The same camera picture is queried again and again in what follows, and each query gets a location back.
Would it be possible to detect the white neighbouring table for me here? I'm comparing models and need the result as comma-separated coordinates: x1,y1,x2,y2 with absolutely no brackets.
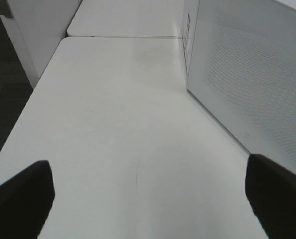
67,0,184,38

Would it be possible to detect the white microwave door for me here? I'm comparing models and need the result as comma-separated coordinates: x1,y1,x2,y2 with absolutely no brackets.
187,0,296,174

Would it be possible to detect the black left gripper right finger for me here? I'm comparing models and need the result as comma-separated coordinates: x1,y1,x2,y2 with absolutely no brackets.
245,154,296,239

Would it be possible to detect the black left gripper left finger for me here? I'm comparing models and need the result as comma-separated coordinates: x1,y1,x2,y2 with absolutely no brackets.
0,160,55,239

